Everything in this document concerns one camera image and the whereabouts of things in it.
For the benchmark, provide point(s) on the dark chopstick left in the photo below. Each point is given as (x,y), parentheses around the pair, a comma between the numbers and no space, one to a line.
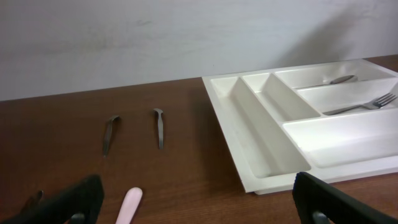
(32,201)

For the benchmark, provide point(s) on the small bent spoon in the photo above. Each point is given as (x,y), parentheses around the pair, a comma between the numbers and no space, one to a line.
(160,126)
(108,134)

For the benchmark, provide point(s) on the small bent spoon left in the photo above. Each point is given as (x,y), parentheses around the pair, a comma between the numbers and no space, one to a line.
(108,134)

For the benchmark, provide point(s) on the white plastic cutlery tray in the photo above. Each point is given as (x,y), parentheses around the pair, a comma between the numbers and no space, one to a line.
(274,125)

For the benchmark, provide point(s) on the silver fork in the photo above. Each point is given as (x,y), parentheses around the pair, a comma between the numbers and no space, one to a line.
(374,104)

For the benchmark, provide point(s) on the small bent spoon right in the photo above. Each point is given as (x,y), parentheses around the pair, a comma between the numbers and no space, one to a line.
(160,126)

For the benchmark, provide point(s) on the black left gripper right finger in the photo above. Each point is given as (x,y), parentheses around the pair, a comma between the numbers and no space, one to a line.
(318,202)

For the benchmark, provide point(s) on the pink handled utensil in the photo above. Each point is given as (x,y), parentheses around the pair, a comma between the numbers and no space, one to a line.
(129,205)

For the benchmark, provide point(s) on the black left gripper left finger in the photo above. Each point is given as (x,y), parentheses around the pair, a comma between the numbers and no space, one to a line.
(78,203)

